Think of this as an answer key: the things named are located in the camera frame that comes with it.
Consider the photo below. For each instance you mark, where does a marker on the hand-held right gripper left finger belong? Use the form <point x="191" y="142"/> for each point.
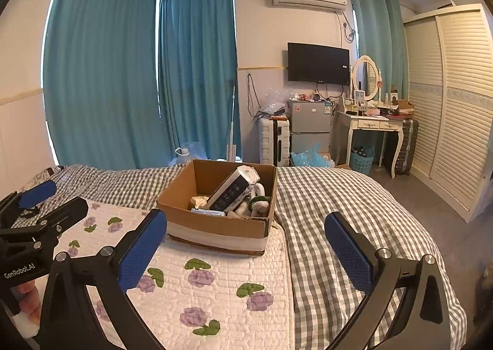
<point x="140" y="250"/>

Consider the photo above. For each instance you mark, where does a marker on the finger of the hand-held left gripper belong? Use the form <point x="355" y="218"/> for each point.
<point x="61" y="215"/>
<point x="36" y="192"/>

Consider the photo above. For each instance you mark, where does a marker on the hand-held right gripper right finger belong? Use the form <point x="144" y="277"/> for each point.
<point x="348" y="251"/>

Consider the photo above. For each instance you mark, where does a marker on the cream cloth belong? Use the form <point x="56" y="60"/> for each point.
<point x="199" y="201"/>

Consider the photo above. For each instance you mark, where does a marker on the blue and white packet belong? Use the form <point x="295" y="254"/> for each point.
<point x="208" y="213"/>

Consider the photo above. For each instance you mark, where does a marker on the cardboard box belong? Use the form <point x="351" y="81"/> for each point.
<point x="219" y="232"/>

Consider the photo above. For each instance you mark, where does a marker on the white cloth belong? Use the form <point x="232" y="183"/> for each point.
<point x="237" y="211"/>

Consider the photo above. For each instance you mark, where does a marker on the dark pack with white label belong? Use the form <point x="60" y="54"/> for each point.
<point x="231" y="190"/>

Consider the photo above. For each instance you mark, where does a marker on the person's left hand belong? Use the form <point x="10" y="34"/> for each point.
<point x="27" y="298"/>

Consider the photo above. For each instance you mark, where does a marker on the black and white printed pillow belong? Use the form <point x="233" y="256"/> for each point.
<point x="46" y="176"/>

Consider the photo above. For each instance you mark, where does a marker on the white floral quilted mat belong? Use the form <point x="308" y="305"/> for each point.
<point x="215" y="296"/>

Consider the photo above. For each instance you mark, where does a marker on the blue plastic basket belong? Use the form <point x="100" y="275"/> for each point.
<point x="362" y="159"/>

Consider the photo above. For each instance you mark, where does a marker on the blue plastic bag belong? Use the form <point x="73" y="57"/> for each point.
<point x="310" y="157"/>

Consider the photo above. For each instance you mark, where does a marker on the clear water jug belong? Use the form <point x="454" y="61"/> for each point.
<point x="188" y="153"/>

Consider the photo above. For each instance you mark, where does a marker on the dark hard suitcase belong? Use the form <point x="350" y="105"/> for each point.
<point x="406" y="146"/>

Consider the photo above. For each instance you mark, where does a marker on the white dressing table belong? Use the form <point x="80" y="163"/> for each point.
<point x="369" y="124"/>

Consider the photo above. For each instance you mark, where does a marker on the white ribbed suitcase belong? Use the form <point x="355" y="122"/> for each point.
<point x="274" y="140"/>

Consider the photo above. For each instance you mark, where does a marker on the grey mini fridge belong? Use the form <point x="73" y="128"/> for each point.
<point x="310" y="122"/>

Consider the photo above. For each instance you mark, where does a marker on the wide teal curtain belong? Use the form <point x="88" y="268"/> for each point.
<point x="104" y="65"/>

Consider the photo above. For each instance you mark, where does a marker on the white upright pole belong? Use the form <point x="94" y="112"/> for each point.
<point x="233" y="134"/>

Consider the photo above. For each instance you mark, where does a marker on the clear plastic bag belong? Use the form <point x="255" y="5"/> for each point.
<point x="273" y="101"/>

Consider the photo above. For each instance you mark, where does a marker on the oval white vanity mirror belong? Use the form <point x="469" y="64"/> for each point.
<point x="366" y="78"/>

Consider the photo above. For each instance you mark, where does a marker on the cream louvred wardrobe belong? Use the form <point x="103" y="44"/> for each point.
<point x="450" y="103"/>

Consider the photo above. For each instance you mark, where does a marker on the narrow teal curtain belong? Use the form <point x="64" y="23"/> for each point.
<point x="198" y="69"/>

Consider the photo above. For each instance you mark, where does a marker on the light teal curtain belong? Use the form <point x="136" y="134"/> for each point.
<point x="379" y="30"/>

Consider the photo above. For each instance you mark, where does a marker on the small photo frame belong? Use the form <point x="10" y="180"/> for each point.
<point x="359" y="97"/>

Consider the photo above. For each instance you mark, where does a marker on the black wall television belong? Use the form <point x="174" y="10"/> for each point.
<point x="317" y="63"/>

